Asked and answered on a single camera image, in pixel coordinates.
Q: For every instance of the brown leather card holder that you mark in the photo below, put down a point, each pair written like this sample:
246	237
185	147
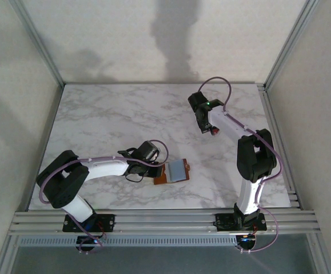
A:
178	171

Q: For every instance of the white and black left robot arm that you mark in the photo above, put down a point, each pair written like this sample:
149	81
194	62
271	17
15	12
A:
105	168

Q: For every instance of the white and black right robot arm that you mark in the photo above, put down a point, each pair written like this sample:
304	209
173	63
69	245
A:
231	124

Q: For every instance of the black base electronics module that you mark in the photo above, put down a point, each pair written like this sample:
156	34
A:
246	242
89	242

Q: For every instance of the aluminium mounting rail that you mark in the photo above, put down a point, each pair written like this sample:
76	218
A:
165	222

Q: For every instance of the aluminium side rail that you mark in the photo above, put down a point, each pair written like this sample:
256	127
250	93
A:
268	108
48	134

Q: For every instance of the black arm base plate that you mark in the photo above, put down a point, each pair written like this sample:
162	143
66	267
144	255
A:
108	222
223	222

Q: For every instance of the aluminium frame post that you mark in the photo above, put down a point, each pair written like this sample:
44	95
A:
291	42
6	257
322	257
39	45

